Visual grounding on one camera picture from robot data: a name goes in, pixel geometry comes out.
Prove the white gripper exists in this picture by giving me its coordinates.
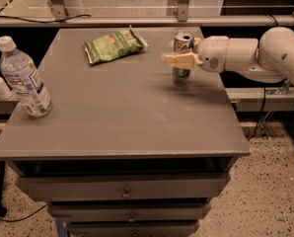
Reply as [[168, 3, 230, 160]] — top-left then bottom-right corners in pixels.
[[162, 36, 230, 73]]

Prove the silver blue redbull can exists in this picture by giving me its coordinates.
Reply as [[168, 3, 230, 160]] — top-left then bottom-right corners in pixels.
[[173, 30, 194, 80]]

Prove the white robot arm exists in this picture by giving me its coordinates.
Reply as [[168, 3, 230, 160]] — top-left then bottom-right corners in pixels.
[[162, 27, 294, 86]]

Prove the green jalapeno chip bag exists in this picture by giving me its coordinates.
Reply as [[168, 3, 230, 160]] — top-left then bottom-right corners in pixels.
[[84, 30, 148, 65]]

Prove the grey drawer cabinet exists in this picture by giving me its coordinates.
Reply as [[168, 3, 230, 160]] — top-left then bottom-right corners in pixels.
[[0, 27, 252, 237]]

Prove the top grey drawer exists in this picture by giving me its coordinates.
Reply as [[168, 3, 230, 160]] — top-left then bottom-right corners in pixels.
[[17, 173, 230, 201]]

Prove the grey drawer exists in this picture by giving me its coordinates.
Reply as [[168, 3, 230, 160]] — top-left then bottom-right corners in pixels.
[[17, 173, 230, 201], [49, 202, 210, 222], [68, 220, 199, 237]]

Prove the middle grey drawer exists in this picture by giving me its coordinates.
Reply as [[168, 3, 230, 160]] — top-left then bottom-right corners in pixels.
[[49, 202, 210, 222]]

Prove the clear plastic water bottle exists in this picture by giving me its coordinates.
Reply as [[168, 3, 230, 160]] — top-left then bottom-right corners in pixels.
[[0, 36, 52, 118]]

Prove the bottom grey drawer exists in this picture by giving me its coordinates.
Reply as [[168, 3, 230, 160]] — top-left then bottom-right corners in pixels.
[[68, 220, 199, 237]]

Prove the grey metal post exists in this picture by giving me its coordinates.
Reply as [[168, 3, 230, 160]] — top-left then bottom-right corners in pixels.
[[177, 0, 189, 22]]

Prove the black hanging cable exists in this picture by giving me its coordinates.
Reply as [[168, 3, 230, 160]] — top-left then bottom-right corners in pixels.
[[245, 88, 268, 141]]

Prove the black cable on ledge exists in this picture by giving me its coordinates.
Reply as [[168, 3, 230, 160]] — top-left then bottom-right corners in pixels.
[[0, 10, 93, 25]]

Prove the black floor cable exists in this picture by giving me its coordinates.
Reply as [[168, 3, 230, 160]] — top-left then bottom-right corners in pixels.
[[0, 161, 48, 223]]

